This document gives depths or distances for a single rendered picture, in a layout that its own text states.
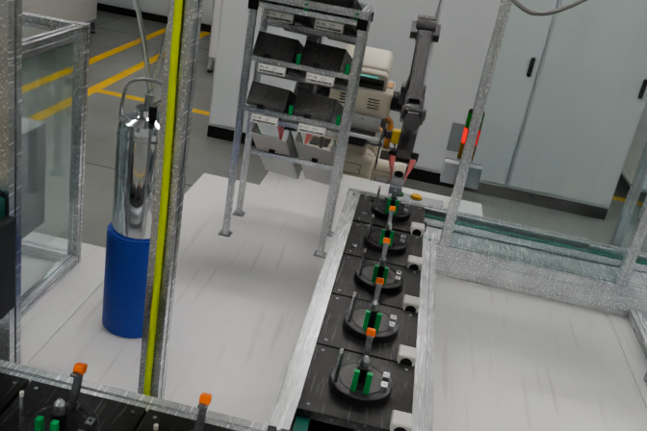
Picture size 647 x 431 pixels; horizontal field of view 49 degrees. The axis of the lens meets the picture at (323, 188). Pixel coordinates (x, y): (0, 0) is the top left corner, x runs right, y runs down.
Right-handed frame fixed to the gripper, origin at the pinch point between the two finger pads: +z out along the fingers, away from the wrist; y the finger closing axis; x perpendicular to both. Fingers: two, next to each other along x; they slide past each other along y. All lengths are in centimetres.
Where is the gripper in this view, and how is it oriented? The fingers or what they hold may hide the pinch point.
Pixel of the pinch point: (398, 178)
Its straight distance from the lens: 245.4
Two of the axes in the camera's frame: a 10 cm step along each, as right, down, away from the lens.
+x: 0.4, 2.4, 9.7
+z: -2.5, 9.4, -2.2
